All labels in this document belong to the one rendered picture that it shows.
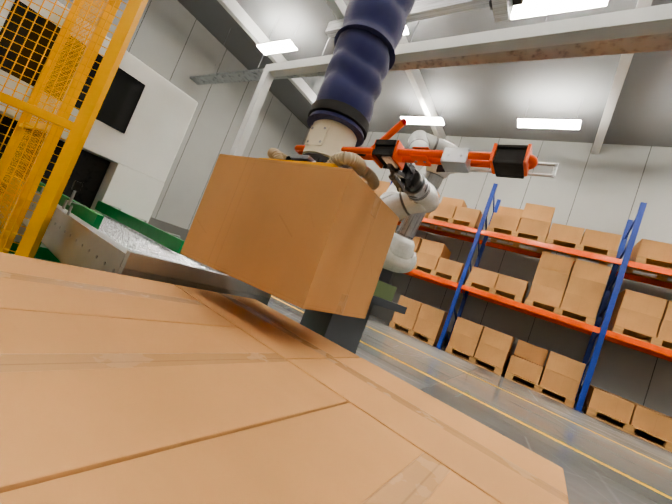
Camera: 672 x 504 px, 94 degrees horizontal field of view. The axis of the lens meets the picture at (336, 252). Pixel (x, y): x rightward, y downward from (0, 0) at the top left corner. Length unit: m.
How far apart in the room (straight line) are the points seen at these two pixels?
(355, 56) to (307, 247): 0.70
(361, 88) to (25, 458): 1.15
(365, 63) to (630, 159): 9.61
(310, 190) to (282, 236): 0.16
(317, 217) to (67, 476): 0.69
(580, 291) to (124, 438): 7.96
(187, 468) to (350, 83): 1.11
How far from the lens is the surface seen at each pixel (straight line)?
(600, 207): 9.99
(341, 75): 1.24
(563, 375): 7.99
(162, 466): 0.42
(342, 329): 1.70
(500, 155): 0.93
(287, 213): 0.95
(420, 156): 0.98
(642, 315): 8.19
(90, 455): 0.42
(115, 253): 1.36
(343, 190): 0.87
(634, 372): 9.43
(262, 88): 5.09
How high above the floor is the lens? 0.79
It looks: 4 degrees up
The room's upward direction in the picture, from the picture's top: 21 degrees clockwise
